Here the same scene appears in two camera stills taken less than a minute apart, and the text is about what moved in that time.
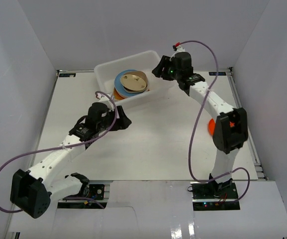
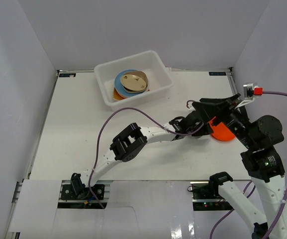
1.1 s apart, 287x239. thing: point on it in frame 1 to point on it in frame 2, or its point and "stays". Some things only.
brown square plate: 141,74 stays
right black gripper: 158,70 to 209,110
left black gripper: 118,118 to 198,123
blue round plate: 119,87 stays
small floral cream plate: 133,82 stays
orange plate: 117,95 stays
